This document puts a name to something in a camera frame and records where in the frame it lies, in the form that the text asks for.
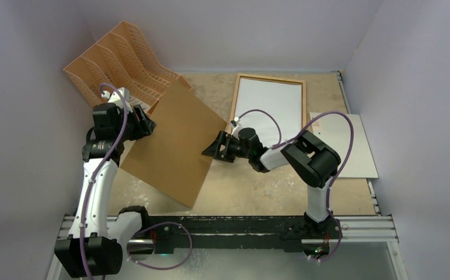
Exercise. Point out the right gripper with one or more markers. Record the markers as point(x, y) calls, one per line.
point(226, 145)

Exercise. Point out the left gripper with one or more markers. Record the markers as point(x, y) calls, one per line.
point(146, 126)

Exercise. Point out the brown backing board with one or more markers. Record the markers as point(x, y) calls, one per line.
point(170, 159)

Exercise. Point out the brown wooden picture frame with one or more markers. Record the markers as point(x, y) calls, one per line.
point(285, 96)

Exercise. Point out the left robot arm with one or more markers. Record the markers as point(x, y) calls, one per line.
point(91, 241)

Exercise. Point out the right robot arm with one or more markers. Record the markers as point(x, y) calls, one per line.
point(315, 162)

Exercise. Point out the orange plastic file organizer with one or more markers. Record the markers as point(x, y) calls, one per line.
point(124, 59)

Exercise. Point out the white panel sheet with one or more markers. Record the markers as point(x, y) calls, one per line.
point(334, 130)

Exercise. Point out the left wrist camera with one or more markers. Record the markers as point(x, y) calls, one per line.
point(119, 97)

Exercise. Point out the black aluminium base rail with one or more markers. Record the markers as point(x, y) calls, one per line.
point(286, 233)

